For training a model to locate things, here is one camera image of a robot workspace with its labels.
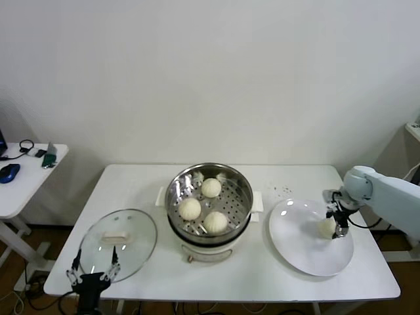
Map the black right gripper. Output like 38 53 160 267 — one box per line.
325 192 361 240

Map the green and grey pouch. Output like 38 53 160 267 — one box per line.
41 142 59 169

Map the blue computer mouse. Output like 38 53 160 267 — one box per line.
0 163 21 184

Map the black earphone cable loop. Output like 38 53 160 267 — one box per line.
18 139 36 154

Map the white steamed baozi bun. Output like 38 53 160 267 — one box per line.
178 198 202 221
317 218 337 239
200 177 222 199
203 211 228 234

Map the round glass pot lid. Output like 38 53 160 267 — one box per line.
79 209 158 284

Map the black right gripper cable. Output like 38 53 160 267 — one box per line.
330 192 385 230

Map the white wall cable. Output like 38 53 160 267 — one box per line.
402 163 420 180

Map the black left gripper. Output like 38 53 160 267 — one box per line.
66 245 121 315

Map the stainless steel steamer basket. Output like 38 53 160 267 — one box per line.
155 162 264 245

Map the large white round plate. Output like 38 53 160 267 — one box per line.
268 196 354 277

